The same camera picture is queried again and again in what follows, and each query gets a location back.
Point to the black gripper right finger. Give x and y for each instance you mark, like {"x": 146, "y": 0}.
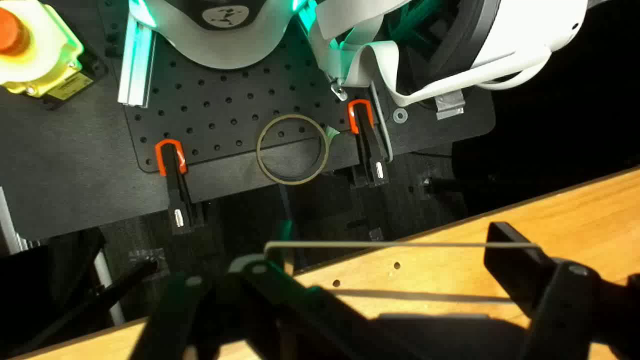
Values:
{"x": 573, "y": 312}

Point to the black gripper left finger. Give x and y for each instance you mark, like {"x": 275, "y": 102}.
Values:
{"x": 267, "y": 312}

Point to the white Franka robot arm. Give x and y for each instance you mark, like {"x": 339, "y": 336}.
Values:
{"x": 220, "y": 51}

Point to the orange and black clamp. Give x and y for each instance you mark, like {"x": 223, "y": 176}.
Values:
{"x": 179, "y": 193}
{"x": 371, "y": 142}

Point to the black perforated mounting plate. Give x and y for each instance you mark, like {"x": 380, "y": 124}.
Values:
{"x": 220, "y": 113}

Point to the white VR headset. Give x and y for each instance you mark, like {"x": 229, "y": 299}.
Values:
{"x": 527, "y": 27}

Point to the aluminium extrusion rail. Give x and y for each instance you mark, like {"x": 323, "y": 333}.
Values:
{"x": 134, "y": 67}

